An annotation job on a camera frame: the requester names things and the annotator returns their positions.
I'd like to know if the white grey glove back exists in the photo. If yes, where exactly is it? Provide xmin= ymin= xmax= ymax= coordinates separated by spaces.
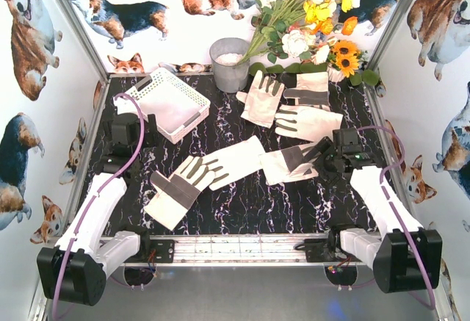
xmin=283 ymin=72 xmax=330 ymax=112

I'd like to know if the white glove grey palm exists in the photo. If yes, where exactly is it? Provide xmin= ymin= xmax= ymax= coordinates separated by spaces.
xmin=143 ymin=156 xmax=215 ymax=231
xmin=258 ymin=143 xmax=319 ymax=186

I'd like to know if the white glove back right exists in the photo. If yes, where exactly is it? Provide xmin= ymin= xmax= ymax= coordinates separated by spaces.
xmin=275 ymin=105 xmax=343 ymax=143

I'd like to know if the white plastic storage basket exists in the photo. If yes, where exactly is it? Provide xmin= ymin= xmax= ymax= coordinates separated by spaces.
xmin=113 ymin=68 xmax=211 ymax=144

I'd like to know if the black base bracket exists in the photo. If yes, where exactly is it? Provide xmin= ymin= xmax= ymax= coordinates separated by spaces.
xmin=294 ymin=238 xmax=338 ymax=263
xmin=142 ymin=239 xmax=176 ymax=264

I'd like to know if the white glove long cuff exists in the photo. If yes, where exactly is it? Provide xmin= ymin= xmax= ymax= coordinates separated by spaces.
xmin=197 ymin=134 xmax=267 ymax=191

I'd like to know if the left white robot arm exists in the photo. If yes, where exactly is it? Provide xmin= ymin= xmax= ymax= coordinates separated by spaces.
xmin=37 ymin=113 xmax=157 ymax=306

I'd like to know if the left black base bracket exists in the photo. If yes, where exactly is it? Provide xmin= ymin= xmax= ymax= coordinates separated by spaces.
xmin=142 ymin=239 xmax=176 ymax=264

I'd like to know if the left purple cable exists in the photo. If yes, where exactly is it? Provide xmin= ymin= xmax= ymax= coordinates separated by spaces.
xmin=51 ymin=93 xmax=145 ymax=320

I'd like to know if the white glove back left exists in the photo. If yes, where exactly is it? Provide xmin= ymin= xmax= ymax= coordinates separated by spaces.
xmin=236 ymin=70 xmax=284 ymax=129

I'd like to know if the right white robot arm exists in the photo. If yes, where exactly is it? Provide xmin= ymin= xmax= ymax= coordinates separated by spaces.
xmin=314 ymin=128 xmax=443 ymax=293

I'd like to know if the grey metal bucket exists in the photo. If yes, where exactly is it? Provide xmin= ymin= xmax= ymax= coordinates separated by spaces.
xmin=209 ymin=37 xmax=249 ymax=93

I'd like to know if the artificial flower bouquet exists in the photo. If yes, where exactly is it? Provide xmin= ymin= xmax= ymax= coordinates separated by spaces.
xmin=238 ymin=0 xmax=393 ymax=86

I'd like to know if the right black base bracket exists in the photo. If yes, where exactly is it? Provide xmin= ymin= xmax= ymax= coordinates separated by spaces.
xmin=294 ymin=238 xmax=338 ymax=263

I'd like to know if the aluminium front rail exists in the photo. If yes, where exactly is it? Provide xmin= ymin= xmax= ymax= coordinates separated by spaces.
xmin=125 ymin=233 xmax=346 ymax=267

